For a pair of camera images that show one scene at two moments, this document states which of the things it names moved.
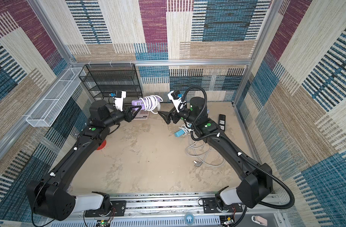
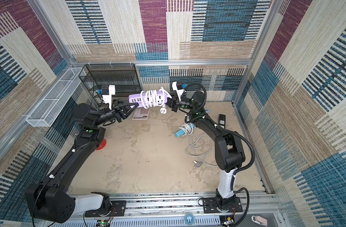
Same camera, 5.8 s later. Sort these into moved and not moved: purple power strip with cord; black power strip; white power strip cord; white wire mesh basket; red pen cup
Moved: purple power strip with cord
Not moved: red pen cup; white wire mesh basket; black power strip; white power strip cord
